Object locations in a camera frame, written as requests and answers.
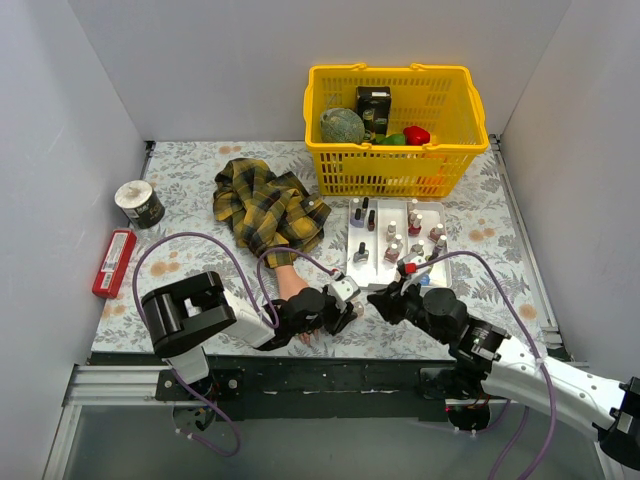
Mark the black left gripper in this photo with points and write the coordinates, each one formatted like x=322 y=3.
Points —
x=329 y=311

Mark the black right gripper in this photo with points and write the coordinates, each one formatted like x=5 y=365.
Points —
x=396 y=302

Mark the clear nail polish bottle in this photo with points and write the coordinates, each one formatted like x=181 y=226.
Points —
x=358 y=309

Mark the mannequin hand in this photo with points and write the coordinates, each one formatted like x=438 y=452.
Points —
x=289 y=282

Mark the yellow plaid shirt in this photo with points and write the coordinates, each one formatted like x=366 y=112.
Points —
x=271 y=215

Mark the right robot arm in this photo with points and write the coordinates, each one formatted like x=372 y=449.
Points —
x=605 y=410

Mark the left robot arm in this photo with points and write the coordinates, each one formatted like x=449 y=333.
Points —
x=182 y=316

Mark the pink iridescent polish bottle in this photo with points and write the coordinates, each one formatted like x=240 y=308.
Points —
x=394 y=249

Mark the glitter polish bottle black cap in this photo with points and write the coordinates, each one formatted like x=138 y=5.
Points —
x=361 y=254

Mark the white divided tray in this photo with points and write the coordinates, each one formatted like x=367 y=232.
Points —
x=376 y=272

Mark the clear polish bottle white cap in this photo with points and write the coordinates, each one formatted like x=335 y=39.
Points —
x=391 y=231

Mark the red glitter polish bottle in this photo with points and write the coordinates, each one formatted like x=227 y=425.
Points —
x=415 y=224

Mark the pale glitter polish bottle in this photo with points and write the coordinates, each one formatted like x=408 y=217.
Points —
x=436 y=232

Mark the lilac polish bottle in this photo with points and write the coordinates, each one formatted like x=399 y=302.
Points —
x=356 y=213

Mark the dark red polish bottle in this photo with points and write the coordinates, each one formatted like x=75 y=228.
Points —
x=370 y=224

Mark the floral table mat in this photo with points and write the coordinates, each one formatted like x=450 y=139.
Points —
x=489 y=272

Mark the green bell pepper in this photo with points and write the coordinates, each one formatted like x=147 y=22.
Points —
x=397 y=139

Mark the red bell pepper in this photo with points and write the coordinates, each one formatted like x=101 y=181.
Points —
x=416 y=136

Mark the green melon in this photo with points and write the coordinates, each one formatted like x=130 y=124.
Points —
x=341 y=125

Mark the black carton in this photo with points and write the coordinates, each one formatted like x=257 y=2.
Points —
x=373 y=105

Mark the yellow plastic basket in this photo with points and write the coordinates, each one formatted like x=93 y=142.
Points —
x=441 y=99

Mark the red flat box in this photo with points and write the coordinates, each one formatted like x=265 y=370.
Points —
x=109 y=278

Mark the black tin with white lid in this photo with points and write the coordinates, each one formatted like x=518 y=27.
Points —
x=140 y=203

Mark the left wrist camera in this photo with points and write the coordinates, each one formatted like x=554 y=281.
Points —
x=343 y=288

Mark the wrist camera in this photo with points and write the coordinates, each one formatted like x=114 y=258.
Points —
x=343 y=288
x=407 y=266

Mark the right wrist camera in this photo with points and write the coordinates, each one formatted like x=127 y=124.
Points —
x=407 y=266

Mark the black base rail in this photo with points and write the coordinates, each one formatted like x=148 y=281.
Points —
x=254 y=387

